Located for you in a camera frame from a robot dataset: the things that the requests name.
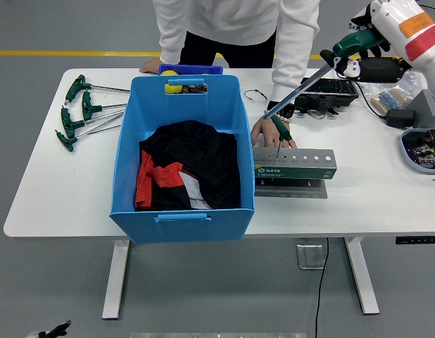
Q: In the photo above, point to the pale blue parts tray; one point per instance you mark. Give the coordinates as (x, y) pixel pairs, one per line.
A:
(423, 151)

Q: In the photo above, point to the person's right hand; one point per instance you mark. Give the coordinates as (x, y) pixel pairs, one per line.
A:
(152, 67)

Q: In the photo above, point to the grey box device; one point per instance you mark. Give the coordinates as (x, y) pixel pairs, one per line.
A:
(428, 109)

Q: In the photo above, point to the white table leg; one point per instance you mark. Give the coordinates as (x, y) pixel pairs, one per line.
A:
(115, 281)
(362, 281)

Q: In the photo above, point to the person's left hand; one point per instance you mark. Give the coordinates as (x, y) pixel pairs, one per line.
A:
(268, 132)

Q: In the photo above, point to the robot left hand black fingers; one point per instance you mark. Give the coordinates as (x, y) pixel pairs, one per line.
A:
(55, 329)

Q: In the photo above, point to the black plastic tray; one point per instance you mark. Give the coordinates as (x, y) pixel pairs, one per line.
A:
(330, 93)

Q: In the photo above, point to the person's right forearm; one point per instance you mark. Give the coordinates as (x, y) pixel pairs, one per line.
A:
(171, 42)

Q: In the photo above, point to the person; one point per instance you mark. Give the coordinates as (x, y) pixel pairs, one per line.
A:
(231, 17)

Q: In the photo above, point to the metal floor socket plate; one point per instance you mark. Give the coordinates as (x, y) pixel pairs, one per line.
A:
(309, 257)

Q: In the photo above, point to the yellow ball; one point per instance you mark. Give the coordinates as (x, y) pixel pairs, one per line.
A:
(173, 88)

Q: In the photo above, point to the clear plastic parts bag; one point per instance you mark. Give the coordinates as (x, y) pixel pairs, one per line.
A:
(383, 89)

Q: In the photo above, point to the black red folded garment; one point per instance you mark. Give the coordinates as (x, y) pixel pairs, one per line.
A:
(196, 151)

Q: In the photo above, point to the dark blue plastic bin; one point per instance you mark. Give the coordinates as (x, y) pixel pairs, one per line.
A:
(189, 67)

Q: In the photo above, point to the black power adapter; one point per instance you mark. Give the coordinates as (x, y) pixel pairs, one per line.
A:
(400, 118)

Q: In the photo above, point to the robot right hand white shell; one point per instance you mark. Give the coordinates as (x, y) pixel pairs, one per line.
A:
(397, 28)

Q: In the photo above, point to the grey green tool holder rack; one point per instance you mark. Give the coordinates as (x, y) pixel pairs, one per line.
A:
(295, 172)

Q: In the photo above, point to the person's left forearm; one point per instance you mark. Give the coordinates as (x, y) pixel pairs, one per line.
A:
(293, 63)

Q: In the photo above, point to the beige resistor strip pack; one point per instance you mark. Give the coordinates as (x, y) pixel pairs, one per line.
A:
(390, 100)

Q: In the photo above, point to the black wristwatch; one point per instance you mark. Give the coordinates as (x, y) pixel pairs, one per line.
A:
(286, 112)

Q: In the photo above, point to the black table control panel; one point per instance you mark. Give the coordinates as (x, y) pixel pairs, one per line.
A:
(418, 240)

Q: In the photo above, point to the light blue plastic storage box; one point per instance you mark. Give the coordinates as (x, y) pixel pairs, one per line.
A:
(182, 229)

